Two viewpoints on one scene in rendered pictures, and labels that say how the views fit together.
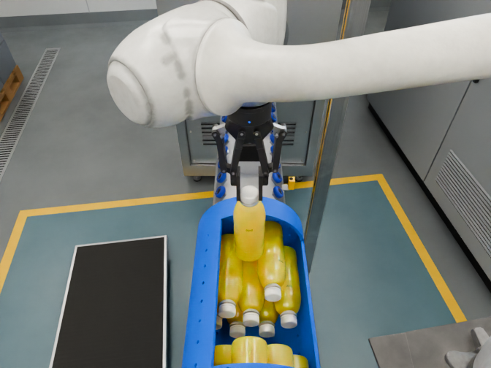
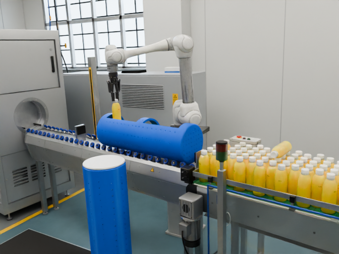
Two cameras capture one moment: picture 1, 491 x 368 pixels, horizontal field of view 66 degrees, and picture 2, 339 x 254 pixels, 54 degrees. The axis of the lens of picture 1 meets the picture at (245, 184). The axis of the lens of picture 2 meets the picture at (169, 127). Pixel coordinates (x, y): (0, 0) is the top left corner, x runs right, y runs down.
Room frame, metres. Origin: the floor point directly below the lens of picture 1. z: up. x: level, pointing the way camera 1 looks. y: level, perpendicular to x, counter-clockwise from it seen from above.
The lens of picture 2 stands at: (-1.52, 1.87, 1.75)
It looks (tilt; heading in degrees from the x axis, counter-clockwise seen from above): 13 degrees down; 309
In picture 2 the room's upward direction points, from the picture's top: 2 degrees counter-clockwise
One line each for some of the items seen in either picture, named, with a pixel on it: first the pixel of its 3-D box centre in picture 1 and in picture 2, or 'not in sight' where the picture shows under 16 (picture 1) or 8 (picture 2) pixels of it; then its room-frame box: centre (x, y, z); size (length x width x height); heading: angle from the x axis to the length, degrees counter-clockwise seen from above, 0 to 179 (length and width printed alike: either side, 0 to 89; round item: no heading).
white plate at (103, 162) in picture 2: not in sight; (104, 162); (0.16, 0.48, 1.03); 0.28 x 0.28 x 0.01
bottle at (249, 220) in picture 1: (249, 225); (116, 112); (0.53, -0.01, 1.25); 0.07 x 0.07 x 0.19
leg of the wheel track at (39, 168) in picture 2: not in sight; (42, 187); (1.75, 0.05, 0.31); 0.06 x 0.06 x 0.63; 0
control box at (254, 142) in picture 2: not in sight; (245, 144); (-0.49, -0.30, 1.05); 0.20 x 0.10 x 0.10; 0
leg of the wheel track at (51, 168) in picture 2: not in sight; (53, 183); (1.75, -0.09, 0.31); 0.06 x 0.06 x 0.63; 0
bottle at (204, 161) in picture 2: not in sight; (204, 167); (-0.40, 0.12, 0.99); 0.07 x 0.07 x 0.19
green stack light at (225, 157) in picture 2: not in sight; (221, 154); (-0.66, 0.35, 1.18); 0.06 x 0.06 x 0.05
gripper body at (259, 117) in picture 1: (249, 119); (113, 77); (0.54, -0.01, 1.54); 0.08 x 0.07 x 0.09; 90
